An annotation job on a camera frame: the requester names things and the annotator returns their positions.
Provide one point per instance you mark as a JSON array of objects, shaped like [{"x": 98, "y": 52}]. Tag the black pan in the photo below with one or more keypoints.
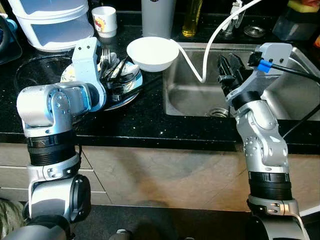
[{"x": 7, "y": 47}]

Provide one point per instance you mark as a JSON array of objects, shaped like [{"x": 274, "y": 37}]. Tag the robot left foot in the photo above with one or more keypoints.
[{"x": 122, "y": 235}]

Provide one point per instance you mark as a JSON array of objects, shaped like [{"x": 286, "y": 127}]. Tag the grey tumbler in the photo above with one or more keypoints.
[{"x": 158, "y": 19}]

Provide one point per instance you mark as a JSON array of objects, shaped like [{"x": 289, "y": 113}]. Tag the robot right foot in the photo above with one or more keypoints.
[{"x": 186, "y": 238}]

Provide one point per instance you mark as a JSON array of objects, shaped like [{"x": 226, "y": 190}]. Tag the white floor appliance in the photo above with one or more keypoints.
[{"x": 311, "y": 212}]

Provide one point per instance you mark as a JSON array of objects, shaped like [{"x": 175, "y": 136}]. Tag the camouflage cloth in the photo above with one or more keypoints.
[{"x": 10, "y": 217}]

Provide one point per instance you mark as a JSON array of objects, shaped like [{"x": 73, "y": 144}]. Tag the round metal countertop cap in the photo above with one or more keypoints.
[{"x": 254, "y": 31}]

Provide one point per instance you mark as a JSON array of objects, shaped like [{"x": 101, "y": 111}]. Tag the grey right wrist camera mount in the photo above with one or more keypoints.
[{"x": 272, "y": 52}]

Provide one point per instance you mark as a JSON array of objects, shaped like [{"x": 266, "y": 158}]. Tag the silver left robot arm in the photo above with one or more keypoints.
[{"x": 47, "y": 105}]

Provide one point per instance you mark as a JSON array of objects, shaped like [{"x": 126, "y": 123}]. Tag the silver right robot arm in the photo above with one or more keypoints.
[{"x": 262, "y": 140}]

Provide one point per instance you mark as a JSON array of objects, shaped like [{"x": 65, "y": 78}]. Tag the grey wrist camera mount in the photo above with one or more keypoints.
[
  {"x": 86, "y": 59},
  {"x": 272, "y": 52}
]

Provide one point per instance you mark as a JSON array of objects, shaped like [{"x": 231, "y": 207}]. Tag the metal sink drain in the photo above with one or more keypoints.
[{"x": 217, "y": 112}]

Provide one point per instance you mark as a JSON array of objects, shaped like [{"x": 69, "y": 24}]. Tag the translucent plastic storage container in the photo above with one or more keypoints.
[{"x": 50, "y": 22}]

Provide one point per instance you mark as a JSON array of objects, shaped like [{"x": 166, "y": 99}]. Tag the yellow oil bottle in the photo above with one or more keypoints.
[{"x": 191, "y": 20}]

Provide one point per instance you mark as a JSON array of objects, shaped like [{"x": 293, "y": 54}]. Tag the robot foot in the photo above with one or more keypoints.
[
  {"x": 186, "y": 238},
  {"x": 122, "y": 235}
]

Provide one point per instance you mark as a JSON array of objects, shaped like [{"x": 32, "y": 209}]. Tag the shiny metal plate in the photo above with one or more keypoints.
[{"x": 132, "y": 82}]

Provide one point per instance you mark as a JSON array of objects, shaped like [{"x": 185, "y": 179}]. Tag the beige cabinet drawer front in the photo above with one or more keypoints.
[{"x": 165, "y": 175}]

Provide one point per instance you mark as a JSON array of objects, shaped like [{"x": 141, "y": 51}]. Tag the dark blender jar with fruit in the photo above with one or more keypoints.
[{"x": 297, "y": 22}]

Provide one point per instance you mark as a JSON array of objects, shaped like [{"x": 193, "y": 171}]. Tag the white printed mug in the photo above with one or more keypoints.
[{"x": 104, "y": 22}]

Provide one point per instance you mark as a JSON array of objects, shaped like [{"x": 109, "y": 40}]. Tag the stainless steel sink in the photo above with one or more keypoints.
[{"x": 192, "y": 95}]

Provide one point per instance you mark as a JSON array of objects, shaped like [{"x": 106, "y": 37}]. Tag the chrome faucet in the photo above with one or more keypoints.
[{"x": 235, "y": 20}]

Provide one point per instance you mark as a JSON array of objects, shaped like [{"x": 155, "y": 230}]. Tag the silver fork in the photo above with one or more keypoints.
[{"x": 106, "y": 56}]

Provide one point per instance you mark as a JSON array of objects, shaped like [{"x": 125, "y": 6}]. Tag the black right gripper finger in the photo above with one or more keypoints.
[
  {"x": 237, "y": 61},
  {"x": 224, "y": 69}
]

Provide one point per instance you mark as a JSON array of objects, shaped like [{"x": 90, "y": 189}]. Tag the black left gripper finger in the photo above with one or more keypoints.
[
  {"x": 116, "y": 67},
  {"x": 131, "y": 80}
]

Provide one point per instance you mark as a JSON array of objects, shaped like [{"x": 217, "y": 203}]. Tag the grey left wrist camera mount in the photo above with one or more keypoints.
[{"x": 86, "y": 59}]

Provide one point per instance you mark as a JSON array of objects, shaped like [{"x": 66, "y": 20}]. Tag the white bowl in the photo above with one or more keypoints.
[{"x": 152, "y": 52}]

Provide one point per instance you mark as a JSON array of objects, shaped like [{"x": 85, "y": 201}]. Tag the clear glass bowl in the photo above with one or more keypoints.
[{"x": 40, "y": 70}]

